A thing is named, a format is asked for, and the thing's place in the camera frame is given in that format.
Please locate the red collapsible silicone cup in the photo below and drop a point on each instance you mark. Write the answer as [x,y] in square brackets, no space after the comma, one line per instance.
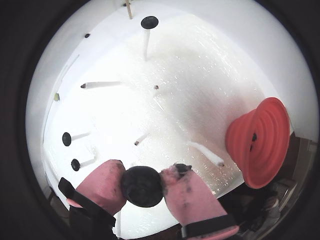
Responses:
[237,150]

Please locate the pink padded gripper finger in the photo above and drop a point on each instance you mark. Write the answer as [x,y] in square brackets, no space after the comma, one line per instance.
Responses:
[192,200]
[100,185]

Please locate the white foam block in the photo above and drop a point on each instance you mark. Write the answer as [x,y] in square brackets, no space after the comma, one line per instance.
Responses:
[187,112]

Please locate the thin wooden stick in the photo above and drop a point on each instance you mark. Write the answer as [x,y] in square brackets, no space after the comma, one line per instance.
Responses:
[129,10]

